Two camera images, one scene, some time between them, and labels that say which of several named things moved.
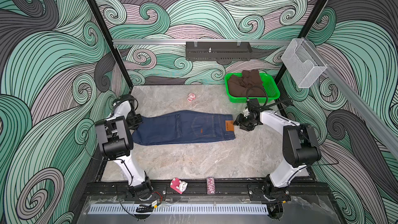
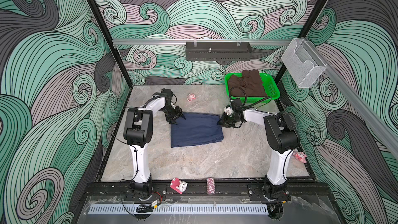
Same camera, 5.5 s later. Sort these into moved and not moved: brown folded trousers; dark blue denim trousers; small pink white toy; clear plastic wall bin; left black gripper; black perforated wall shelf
Moved: left black gripper; dark blue denim trousers
Not moved: black perforated wall shelf; clear plastic wall bin; small pink white toy; brown folded trousers
